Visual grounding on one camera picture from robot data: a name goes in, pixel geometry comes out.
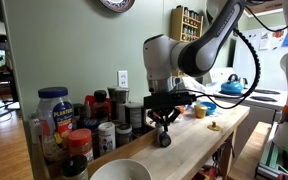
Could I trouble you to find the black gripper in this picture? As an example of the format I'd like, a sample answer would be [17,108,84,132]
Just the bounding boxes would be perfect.
[144,92,196,125]

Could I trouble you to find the dark blue silver flashlight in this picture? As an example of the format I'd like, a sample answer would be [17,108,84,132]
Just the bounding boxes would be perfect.
[155,123,171,148]

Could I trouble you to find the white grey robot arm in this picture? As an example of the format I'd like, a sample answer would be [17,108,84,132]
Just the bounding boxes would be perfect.
[143,0,246,129]

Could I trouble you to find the gold metal lid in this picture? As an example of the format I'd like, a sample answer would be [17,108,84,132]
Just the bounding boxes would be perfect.
[194,104,207,119]

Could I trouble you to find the wooden tray box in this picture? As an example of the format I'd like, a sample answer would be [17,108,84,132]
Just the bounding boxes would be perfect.
[31,125,157,180]

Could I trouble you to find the black lid spice jar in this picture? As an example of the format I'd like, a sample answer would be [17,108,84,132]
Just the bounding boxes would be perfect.
[116,123,132,147]

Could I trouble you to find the light blue plastic lid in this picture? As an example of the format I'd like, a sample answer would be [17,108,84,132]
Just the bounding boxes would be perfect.
[202,102,217,115]

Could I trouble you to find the brass round fitting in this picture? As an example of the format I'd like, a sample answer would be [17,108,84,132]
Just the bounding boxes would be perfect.
[207,122,221,131]

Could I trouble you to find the steel pepper grinder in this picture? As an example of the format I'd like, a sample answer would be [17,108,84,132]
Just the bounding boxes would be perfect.
[108,86,129,123]

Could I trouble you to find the white spice shaker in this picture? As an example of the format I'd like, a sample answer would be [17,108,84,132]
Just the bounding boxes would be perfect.
[98,122,116,156]

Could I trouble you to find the black cap sauce bottle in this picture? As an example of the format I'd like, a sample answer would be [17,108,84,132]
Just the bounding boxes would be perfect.
[93,90,109,123]

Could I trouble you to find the blue tea kettle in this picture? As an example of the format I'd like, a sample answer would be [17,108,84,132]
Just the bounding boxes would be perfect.
[221,74,244,95]

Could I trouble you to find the white ceramic bowl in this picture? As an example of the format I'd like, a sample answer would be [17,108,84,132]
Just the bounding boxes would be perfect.
[89,159,152,180]

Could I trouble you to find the red lid peanut butter jar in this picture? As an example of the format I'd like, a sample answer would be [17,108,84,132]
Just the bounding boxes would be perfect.
[68,128,93,162]

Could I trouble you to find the wooden spice rack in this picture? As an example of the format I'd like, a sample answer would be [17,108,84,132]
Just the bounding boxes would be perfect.
[170,5,203,42]

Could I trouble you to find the white stove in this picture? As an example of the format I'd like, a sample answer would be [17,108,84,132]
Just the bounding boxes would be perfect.
[205,67,288,111]

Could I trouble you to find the dark lid glass jar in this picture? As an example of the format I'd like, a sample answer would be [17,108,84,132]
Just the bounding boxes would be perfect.
[61,155,88,180]

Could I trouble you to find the Planters peanut jar blue lid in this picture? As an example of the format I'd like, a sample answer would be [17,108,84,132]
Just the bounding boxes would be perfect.
[37,87,73,162]

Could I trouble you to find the white refrigerator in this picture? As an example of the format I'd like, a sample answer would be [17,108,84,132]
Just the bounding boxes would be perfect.
[233,28,288,91]

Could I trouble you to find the white wall outlet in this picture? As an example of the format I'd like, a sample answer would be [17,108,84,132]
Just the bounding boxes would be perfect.
[117,70,128,88]

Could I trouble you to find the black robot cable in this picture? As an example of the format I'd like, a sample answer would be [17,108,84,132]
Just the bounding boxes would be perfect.
[183,0,288,110]

